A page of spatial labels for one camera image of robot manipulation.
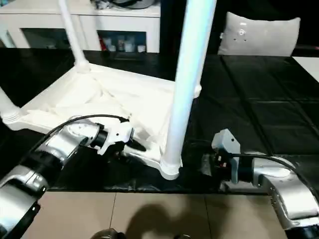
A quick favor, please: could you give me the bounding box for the white plastic table top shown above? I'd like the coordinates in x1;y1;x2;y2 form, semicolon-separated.
1;63;202;182

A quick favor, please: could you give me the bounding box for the black work mat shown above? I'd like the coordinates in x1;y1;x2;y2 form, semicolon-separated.
0;46;319;193

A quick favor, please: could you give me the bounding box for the dark robot left foot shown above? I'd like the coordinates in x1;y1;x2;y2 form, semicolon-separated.
91;227;126;239

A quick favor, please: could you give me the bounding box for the black box with gold label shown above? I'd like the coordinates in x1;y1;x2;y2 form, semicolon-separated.
159;0;230;81

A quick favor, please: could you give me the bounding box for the white flat board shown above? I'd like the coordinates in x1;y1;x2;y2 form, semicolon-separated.
292;56;319;82

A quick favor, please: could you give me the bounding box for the grey cushion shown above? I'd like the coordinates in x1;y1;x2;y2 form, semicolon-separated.
217;11;302;56

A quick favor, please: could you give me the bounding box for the dark round device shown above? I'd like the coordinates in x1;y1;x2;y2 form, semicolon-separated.
109;0;160;10

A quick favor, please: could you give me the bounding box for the white glass-door cabinet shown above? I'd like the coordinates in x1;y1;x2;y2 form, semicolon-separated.
0;0;160;53

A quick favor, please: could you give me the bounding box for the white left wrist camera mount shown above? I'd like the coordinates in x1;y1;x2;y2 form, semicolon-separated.
98;121;136;155

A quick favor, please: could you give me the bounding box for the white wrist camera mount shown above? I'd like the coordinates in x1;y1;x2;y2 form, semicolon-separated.
98;121;136;155
210;128;242;184

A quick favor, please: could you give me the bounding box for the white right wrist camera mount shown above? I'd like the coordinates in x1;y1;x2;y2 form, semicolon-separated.
210;128;242;184

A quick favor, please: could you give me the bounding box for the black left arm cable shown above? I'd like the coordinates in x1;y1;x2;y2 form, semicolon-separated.
28;114;131;155

